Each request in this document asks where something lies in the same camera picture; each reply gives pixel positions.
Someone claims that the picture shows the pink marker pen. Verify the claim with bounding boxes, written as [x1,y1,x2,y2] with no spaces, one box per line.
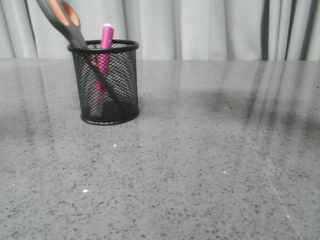
[90,23,114,117]

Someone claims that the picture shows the grey orange scissors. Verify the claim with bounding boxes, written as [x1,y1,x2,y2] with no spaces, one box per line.
[37,0,127,114]

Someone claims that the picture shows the black mesh pen cup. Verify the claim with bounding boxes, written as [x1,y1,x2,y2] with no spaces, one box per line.
[67,39,140,126]

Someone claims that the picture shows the grey curtain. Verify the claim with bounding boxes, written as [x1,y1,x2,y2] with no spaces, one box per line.
[0,0,320,61]

